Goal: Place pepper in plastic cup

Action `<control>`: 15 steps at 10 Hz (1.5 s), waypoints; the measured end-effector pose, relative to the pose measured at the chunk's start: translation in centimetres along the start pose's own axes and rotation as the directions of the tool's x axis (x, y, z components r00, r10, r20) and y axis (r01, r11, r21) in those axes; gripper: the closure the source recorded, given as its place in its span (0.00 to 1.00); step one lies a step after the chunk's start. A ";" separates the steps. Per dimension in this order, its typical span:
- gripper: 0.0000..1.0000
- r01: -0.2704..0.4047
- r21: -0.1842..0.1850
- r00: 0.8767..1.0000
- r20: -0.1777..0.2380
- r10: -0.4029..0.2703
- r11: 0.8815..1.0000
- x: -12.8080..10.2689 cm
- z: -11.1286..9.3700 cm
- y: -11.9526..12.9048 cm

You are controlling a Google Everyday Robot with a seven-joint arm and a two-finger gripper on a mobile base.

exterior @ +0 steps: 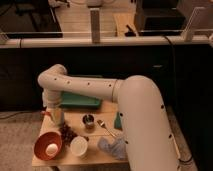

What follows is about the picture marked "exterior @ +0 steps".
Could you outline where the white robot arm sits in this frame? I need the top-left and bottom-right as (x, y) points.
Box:
(38, 64), (180, 171)

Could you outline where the small metal cup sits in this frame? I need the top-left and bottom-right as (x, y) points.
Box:
(82, 114), (94, 129)

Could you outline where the white plastic cup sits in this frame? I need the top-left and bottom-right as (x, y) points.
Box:
(70, 136), (88, 158)

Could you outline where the green tray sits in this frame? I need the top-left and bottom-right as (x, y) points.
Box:
(61, 92), (102, 109)

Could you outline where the dark red grapes bunch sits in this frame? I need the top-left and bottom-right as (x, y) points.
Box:
(59, 123), (77, 145)

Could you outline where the orange bowl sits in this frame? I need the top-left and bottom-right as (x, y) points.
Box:
(34, 132), (62, 161)

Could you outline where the white egg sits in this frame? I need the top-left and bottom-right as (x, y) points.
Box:
(45, 144), (58, 156)

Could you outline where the small wooden table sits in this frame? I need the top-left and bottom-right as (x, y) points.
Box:
(31, 99), (182, 168)

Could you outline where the metal fork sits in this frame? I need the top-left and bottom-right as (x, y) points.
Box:
(97, 120), (116, 138)

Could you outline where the green sponge block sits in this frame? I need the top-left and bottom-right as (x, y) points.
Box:
(114, 112), (122, 130)

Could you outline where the blue grey cloth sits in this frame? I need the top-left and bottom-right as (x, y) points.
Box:
(97, 137), (127, 160)

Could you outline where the black box on desk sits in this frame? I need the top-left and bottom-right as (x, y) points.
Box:
(134, 0), (185, 31)

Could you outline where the white horizontal rail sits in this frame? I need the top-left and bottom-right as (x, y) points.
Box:
(0, 35), (213, 49)

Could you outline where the black cable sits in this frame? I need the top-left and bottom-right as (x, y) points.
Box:
(162, 35), (178, 111)

